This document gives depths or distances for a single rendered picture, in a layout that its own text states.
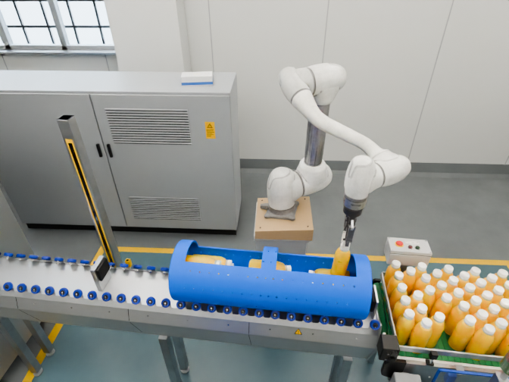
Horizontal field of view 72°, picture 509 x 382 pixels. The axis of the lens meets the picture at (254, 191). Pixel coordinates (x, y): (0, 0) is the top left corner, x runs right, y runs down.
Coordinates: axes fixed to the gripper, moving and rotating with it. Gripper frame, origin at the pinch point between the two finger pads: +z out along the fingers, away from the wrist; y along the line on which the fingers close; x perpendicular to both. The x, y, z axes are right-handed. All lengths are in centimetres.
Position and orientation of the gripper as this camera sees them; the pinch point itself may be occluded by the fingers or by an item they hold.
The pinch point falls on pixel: (345, 241)
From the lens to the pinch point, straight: 159.3
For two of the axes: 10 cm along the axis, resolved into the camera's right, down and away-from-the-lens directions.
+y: -1.3, 5.8, -8.0
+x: 9.9, 0.8, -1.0
